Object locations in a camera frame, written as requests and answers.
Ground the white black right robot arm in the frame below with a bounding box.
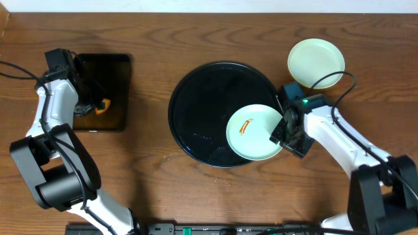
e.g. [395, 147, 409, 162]
[270, 95, 417, 234]

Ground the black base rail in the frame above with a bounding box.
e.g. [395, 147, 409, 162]
[64, 223, 353, 235]

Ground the yellow plate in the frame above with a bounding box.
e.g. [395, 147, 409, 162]
[288, 63, 342, 89]

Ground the round black serving tray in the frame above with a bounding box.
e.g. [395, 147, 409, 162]
[168, 61, 281, 168]

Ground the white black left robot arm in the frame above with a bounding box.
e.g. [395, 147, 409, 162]
[10, 72, 140, 234]

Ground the mint green plate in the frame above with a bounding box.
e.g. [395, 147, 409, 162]
[287, 39, 346, 72]
[226, 104, 283, 161]

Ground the black rectangular water tray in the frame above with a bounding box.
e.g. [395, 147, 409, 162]
[73, 54, 132, 132]

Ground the orange green sponge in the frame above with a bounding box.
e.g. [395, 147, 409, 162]
[95, 99, 111, 115]

